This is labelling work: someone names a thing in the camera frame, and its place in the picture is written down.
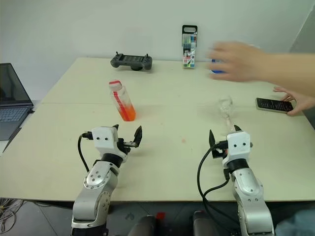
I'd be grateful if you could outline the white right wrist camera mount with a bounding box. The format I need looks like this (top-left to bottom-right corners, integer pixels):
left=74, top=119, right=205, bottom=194
left=222, top=131, right=253, bottom=168

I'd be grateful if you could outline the dark rounded shape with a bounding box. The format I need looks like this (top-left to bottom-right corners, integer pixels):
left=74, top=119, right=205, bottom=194
left=127, top=214, right=157, bottom=236
left=192, top=210, right=222, bottom=236

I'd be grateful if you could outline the marker pen pack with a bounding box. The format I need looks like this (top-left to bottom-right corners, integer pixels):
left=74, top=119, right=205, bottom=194
left=182, top=24, right=198, bottom=70

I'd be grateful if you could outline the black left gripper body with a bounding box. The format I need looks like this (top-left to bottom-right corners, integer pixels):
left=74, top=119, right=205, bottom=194
left=117, top=137, right=138, bottom=155

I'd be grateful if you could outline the blue round container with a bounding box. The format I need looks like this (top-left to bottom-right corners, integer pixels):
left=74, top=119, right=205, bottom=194
left=211, top=58, right=228, bottom=74

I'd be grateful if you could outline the bottle with orange liquid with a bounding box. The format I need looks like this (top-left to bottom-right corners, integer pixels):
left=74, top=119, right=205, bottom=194
left=108, top=80, right=137, bottom=122

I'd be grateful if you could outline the grey laptop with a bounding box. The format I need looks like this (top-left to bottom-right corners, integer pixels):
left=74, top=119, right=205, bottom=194
left=0, top=62, right=35, bottom=142

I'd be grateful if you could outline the thin floor cable bundle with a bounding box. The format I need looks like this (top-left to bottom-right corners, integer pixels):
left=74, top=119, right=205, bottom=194
left=0, top=198, right=25, bottom=232

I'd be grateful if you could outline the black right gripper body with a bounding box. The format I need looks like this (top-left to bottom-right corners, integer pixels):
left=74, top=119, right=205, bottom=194
left=211, top=140, right=229, bottom=159

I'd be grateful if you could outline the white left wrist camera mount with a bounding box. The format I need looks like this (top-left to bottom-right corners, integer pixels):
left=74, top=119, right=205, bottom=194
left=91, top=126, right=131, bottom=160

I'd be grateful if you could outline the person's right hand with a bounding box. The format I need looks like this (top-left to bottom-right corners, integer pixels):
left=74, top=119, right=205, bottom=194
left=206, top=40, right=269, bottom=83

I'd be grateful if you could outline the black smartphone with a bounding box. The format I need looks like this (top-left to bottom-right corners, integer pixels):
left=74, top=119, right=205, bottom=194
left=255, top=97, right=295, bottom=115

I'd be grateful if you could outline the person's left hand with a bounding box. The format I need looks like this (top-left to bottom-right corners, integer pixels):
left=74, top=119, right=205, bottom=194
left=273, top=86, right=308, bottom=117

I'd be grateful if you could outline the person's blue jeans leg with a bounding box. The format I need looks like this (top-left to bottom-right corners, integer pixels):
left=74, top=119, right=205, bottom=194
left=275, top=208, right=315, bottom=236

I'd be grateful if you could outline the black handheld controller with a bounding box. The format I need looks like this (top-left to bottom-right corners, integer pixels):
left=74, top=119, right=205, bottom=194
left=110, top=51, right=153, bottom=71

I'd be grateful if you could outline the clear wine glass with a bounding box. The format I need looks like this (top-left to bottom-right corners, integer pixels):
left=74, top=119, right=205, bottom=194
left=218, top=95, right=236, bottom=135

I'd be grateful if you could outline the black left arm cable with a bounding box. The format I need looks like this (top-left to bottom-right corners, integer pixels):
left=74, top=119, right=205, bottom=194
left=78, top=132, right=93, bottom=173

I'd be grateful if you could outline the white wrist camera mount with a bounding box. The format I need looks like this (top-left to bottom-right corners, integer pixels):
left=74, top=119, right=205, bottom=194
left=222, top=131, right=253, bottom=168
left=91, top=126, right=131, bottom=160

